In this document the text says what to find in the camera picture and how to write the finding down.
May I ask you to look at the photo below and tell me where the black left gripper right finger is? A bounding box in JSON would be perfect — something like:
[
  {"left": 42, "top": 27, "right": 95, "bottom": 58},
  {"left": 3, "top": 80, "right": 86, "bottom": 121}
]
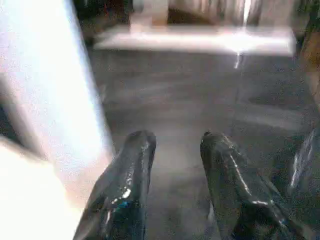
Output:
[{"left": 199, "top": 131, "right": 303, "bottom": 240}]

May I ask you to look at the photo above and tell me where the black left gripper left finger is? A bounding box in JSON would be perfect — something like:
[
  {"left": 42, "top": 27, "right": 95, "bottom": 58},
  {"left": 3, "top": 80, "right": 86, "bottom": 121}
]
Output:
[{"left": 73, "top": 131, "right": 158, "bottom": 240}]

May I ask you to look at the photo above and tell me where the white plastic table top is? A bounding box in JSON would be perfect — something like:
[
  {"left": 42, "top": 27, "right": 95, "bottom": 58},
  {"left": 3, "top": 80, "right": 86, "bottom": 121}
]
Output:
[{"left": 0, "top": 136, "right": 85, "bottom": 240}]

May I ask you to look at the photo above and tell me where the white plastic table leg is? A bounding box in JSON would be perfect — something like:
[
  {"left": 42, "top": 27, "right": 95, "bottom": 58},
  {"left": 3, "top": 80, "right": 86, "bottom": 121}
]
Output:
[{"left": 0, "top": 0, "right": 117, "bottom": 202}]

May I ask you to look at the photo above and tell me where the black work mat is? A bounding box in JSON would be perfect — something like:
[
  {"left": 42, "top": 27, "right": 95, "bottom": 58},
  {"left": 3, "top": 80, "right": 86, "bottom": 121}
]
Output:
[{"left": 85, "top": 45, "right": 320, "bottom": 240}]

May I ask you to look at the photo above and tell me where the white flat panel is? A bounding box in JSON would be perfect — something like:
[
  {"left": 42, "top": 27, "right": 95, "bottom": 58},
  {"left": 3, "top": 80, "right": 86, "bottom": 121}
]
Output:
[{"left": 92, "top": 25, "right": 297, "bottom": 57}]

